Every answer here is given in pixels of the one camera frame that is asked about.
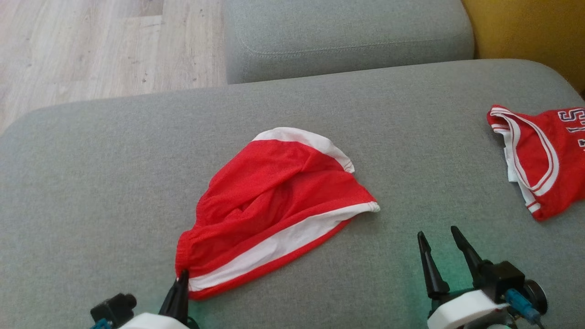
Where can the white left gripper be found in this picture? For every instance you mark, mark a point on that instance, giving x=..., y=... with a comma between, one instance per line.
x=155, y=322

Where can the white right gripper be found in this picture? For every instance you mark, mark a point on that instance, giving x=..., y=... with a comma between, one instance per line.
x=461, y=313

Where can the red shorts with white bands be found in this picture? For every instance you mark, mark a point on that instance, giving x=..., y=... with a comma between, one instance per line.
x=274, y=196

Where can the red jersey with white stripes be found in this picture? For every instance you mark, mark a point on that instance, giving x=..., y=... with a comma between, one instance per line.
x=562, y=169

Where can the large grey sofa seat cushion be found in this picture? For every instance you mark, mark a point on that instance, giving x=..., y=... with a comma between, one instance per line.
x=114, y=183

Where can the yellow fabric furniture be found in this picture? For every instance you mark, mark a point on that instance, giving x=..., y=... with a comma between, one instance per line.
x=525, y=32

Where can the grey sofa cushion with seam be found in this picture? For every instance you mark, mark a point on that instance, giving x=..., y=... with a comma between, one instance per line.
x=347, y=36

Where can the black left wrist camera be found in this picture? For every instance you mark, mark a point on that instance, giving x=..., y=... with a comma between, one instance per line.
x=114, y=308

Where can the blue right camera connector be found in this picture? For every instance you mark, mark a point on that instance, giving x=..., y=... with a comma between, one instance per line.
x=521, y=305

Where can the blue camera connector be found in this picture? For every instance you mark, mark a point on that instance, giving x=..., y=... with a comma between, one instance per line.
x=521, y=305
x=100, y=324

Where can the blue left camera connector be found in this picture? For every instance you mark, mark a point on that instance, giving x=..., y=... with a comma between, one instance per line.
x=100, y=324

